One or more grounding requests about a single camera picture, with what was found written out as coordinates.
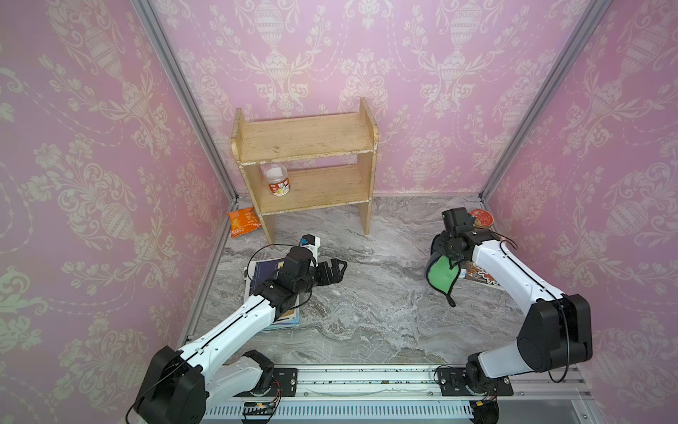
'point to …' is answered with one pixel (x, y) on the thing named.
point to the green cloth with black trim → (442, 277)
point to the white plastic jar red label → (278, 179)
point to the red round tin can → (483, 218)
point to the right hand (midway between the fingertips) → (445, 246)
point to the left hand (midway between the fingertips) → (338, 268)
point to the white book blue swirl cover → (289, 316)
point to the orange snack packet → (244, 220)
